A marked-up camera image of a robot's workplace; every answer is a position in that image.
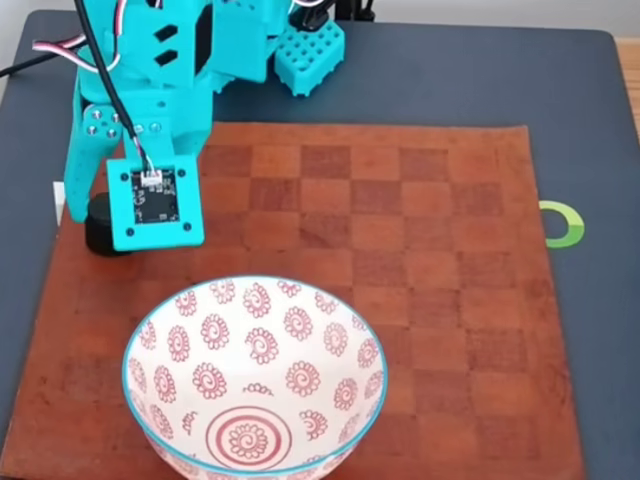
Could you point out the black cylinder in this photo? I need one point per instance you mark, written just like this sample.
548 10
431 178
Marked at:
97 230

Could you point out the white bowl with red flowers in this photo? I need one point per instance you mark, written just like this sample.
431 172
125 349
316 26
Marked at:
280 400

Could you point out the teal perforated block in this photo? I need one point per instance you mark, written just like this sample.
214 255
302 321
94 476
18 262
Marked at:
312 57

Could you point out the dark blue grey pad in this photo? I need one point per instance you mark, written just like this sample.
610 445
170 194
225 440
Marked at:
425 90

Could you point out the brown checkered board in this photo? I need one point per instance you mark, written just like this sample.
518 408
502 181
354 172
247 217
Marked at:
425 300

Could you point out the teal framed camera box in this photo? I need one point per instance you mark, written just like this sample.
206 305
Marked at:
192 200

